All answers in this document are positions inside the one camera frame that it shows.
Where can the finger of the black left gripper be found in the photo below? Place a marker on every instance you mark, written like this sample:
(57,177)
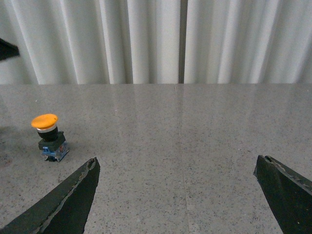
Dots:
(8,50)

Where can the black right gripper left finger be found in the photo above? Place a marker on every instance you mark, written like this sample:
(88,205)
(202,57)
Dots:
(65,209)

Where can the yellow mushroom push button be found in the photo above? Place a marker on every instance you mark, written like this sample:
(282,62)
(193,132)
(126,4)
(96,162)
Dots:
(53,144)

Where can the white pleated curtain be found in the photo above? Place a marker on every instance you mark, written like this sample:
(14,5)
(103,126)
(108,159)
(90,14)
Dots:
(157,41)

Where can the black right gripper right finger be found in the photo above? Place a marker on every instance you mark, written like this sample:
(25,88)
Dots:
(288,194)

